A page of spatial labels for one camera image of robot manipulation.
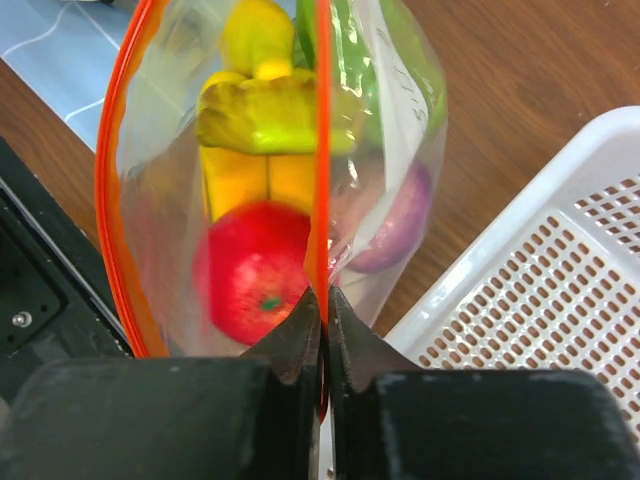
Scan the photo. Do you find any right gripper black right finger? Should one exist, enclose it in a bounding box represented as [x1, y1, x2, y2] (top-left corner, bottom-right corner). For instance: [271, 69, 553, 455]
[326, 287, 639, 479]

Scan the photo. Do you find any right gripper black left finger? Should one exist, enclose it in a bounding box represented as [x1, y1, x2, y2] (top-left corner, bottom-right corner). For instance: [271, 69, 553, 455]
[1, 291, 321, 479]

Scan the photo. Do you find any purple fake onion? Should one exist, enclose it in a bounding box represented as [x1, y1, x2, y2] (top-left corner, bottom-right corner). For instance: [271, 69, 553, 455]
[331, 161, 432, 274]

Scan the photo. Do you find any clear orange zip bag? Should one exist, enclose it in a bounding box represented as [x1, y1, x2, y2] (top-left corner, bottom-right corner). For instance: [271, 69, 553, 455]
[94, 0, 449, 358]

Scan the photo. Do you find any yellow fake banana bunch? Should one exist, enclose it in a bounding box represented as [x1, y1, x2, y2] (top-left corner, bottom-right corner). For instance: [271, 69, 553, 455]
[195, 0, 357, 223]

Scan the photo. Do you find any red fake apple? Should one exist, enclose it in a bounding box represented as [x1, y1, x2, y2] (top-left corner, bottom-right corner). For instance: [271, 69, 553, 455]
[192, 200, 310, 346]

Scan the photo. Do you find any green fake starfruit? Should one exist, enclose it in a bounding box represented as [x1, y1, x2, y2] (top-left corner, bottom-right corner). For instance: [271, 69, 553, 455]
[296, 1, 447, 145]

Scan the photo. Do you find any white plastic basket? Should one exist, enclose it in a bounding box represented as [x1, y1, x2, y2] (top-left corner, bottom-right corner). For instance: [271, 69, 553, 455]
[319, 104, 640, 480]

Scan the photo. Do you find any blue checked cloth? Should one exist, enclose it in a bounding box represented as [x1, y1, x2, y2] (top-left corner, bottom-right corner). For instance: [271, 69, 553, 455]
[1, 0, 132, 150]

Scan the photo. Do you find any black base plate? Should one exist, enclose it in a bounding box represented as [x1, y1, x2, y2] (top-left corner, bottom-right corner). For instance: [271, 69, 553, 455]
[1, 142, 132, 404]

